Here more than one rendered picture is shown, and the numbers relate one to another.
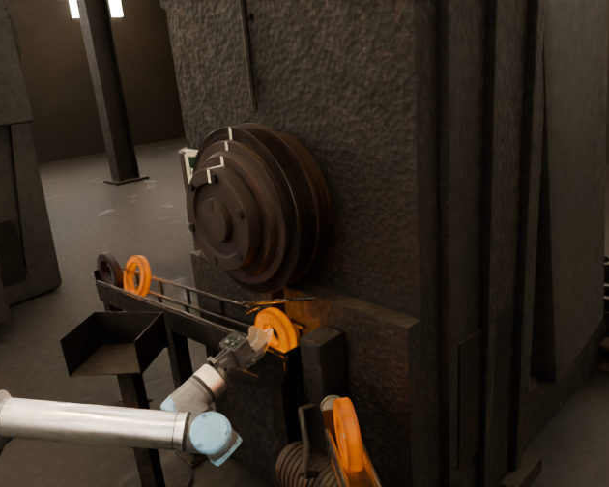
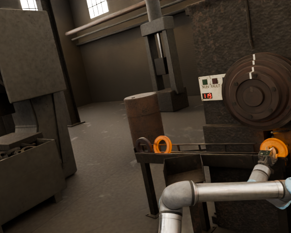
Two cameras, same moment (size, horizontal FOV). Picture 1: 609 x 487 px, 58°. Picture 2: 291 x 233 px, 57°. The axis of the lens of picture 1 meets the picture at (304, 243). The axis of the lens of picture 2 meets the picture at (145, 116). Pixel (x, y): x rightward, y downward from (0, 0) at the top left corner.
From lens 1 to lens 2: 0.98 m
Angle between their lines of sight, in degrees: 8
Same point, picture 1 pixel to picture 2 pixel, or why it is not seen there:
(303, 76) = (284, 28)
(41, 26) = not seen: hidden behind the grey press
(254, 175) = (275, 71)
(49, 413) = (220, 186)
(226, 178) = (263, 74)
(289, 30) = (275, 9)
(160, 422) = (270, 185)
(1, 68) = (53, 65)
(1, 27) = (52, 47)
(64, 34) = not seen: hidden behind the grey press
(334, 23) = not seen: outside the picture
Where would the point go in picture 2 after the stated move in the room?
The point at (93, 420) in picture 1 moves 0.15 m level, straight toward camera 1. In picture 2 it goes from (240, 187) to (269, 198)
